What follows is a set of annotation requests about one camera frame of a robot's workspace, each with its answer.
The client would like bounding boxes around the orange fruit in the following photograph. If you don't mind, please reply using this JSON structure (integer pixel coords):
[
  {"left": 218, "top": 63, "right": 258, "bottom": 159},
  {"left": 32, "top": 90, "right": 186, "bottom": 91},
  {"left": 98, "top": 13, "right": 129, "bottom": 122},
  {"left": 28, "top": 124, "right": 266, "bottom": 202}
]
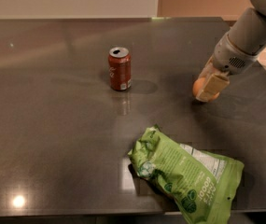
[{"left": 192, "top": 77, "right": 219, "bottom": 103}]

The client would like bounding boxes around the green chip bag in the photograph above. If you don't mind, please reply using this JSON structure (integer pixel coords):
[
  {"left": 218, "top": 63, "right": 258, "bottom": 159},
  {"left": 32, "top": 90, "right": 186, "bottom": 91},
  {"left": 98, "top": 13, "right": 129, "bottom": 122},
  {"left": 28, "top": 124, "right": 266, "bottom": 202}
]
[{"left": 128, "top": 126, "right": 244, "bottom": 224}]

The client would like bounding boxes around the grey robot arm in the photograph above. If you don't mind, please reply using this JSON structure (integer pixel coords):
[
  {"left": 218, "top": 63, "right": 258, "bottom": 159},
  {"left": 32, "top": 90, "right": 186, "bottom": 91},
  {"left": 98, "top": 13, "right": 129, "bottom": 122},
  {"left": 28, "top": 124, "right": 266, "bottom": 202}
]
[{"left": 192, "top": 0, "right": 266, "bottom": 103}]

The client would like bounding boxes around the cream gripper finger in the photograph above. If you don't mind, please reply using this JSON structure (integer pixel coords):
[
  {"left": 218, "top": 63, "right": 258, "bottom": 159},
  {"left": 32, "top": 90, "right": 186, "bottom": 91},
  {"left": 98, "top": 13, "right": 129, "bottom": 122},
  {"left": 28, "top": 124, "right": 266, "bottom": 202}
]
[
  {"left": 198, "top": 74, "right": 230, "bottom": 100},
  {"left": 198, "top": 57, "right": 217, "bottom": 79}
]

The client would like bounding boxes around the red coke can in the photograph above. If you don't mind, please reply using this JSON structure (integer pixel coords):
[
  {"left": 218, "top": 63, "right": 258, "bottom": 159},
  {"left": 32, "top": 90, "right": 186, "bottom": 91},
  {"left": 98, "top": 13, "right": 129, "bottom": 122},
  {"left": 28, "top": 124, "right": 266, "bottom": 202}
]
[{"left": 108, "top": 47, "right": 132, "bottom": 91}]

